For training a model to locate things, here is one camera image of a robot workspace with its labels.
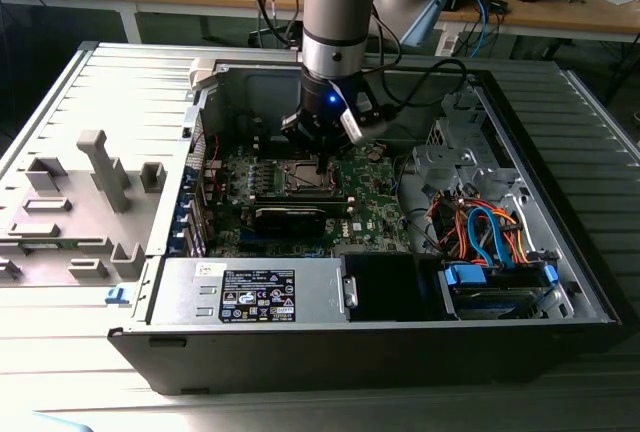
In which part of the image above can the green motherboard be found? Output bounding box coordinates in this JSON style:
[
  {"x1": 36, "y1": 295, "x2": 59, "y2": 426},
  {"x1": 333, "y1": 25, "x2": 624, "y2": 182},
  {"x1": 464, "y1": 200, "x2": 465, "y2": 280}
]
[{"x1": 199, "y1": 137, "x2": 419, "y2": 258}]

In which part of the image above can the metal socket cover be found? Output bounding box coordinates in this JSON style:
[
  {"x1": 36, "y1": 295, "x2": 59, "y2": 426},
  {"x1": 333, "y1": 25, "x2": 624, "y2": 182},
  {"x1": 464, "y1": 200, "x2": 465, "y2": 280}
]
[{"x1": 281, "y1": 158, "x2": 343, "y2": 197}]

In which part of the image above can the black PC case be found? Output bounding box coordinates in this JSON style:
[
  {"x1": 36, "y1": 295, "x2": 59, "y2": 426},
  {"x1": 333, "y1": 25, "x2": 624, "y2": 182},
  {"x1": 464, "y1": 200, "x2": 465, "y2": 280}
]
[{"x1": 107, "y1": 51, "x2": 625, "y2": 397}]

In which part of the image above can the blue expansion card retainer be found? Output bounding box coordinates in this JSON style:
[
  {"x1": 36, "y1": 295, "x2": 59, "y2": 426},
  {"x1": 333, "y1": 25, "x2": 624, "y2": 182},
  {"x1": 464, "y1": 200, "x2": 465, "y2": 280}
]
[{"x1": 168, "y1": 165, "x2": 197, "y2": 258}]

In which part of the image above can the silver metal drive cage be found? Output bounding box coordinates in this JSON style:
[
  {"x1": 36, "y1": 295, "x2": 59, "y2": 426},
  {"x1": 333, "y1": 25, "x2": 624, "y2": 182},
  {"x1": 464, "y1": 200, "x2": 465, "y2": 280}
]
[{"x1": 412, "y1": 89, "x2": 522, "y2": 203}]

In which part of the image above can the black graphics card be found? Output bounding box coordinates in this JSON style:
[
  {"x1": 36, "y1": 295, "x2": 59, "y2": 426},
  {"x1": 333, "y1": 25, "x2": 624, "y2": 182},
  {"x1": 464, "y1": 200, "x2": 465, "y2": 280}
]
[{"x1": 252, "y1": 204, "x2": 329, "y2": 241}]

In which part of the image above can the pale blue object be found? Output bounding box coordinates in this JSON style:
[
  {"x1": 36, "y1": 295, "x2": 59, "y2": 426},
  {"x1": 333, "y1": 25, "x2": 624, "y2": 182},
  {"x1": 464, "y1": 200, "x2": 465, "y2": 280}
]
[{"x1": 29, "y1": 410, "x2": 96, "y2": 432}]

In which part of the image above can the grey parts rack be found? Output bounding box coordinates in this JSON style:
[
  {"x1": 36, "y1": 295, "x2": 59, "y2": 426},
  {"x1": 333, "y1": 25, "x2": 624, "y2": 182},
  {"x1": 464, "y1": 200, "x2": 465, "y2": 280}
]
[{"x1": 0, "y1": 129, "x2": 169, "y2": 287}]

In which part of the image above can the blue cable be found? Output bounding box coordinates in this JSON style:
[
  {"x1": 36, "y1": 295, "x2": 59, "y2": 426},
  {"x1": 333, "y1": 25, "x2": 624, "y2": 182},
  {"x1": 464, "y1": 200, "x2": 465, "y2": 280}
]
[{"x1": 471, "y1": 0, "x2": 495, "y2": 58}]

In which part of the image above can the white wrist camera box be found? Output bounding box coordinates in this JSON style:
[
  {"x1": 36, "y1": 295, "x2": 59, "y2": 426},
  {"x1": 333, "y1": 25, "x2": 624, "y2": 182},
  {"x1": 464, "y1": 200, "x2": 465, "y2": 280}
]
[{"x1": 338, "y1": 94, "x2": 394, "y2": 146}]

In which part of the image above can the grey plastic case latch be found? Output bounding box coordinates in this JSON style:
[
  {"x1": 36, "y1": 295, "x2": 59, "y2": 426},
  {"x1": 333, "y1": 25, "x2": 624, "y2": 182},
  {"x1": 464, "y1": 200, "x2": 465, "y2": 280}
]
[{"x1": 188, "y1": 57, "x2": 222, "y2": 91}]

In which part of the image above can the orange wire bundle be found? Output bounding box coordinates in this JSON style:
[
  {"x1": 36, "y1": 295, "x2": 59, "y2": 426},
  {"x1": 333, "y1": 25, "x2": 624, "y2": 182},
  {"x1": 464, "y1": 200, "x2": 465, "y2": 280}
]
[{"x1": 428, "y1": 194, "x2": 537, "y2": 266}]

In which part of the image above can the hard disk in blue carrier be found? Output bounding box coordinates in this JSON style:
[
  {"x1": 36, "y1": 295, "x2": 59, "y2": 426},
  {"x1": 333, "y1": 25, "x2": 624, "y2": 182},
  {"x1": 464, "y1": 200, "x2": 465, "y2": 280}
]
[{"x1": 437, "y1": 250, "x2": 562, "y2": 322}]

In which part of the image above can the blue flat wire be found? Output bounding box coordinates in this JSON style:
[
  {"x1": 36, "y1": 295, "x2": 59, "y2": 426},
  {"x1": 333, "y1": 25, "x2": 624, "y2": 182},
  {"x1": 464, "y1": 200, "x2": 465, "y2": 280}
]
[{"x1": 467, "y1": 202, "x2": 519, "y2": 272}]

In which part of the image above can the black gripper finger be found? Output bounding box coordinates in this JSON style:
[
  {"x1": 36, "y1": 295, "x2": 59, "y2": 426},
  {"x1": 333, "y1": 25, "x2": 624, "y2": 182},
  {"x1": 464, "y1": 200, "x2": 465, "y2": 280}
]
[
  {"x1": 322, "y1": 134, "x2": 358, "y2": 177},
  {"x1": 279, "y1": 112, "x2": 326, "y2": 177}
]

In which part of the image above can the CPU socket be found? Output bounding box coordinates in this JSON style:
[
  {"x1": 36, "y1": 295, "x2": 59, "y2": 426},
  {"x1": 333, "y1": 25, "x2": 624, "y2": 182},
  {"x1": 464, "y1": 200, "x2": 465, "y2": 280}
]
[{"x1": 279, "y1": 156, "x2": 343, "y2": 198}]

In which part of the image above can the silver CPU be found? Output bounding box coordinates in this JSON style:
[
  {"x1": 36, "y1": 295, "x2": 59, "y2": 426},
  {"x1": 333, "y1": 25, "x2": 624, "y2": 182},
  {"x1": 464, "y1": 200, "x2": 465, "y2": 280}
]
[{"x1": 292, "y1": 165, "x2": 326, "y2": 190}]

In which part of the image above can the silver power supply unit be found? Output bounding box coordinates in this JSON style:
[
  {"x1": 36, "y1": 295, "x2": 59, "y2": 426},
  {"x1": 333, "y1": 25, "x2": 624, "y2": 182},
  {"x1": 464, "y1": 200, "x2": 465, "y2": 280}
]
[{"x1": 148, "y1": 256, "x2": 350, "y2": 327}]

